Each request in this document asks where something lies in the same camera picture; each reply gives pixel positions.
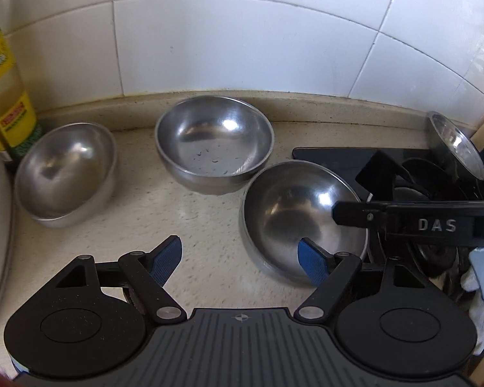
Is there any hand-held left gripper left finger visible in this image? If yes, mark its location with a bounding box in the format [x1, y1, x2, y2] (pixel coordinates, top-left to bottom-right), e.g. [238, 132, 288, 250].
[54, 234, 187, 325]

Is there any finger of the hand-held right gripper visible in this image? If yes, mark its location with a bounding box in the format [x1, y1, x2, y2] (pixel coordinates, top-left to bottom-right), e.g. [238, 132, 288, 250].
[331, 199, 391, 229]

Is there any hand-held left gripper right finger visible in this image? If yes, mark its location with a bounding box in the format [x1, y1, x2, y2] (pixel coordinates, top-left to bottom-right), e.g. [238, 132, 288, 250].
[294, 237, 425, 324]

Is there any stainless steel bowl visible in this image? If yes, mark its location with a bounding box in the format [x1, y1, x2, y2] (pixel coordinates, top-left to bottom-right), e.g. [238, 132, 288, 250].
[154, 95, 275, 195]
[427, 111, 484, 181]
[238, 161, 368, 288]
[15, 123, 118, 229]

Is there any person's right hand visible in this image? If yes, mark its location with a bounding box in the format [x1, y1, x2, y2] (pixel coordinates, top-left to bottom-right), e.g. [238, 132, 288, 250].
[460, 247, 484, 357]

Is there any black gas stove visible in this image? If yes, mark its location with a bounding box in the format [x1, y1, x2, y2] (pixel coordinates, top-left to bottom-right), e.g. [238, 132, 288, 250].
[292, 147, 484, 305]

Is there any green yellow label bottle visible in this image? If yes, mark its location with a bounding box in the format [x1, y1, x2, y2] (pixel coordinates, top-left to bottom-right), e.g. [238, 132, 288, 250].
[0, 0, 44, 167]

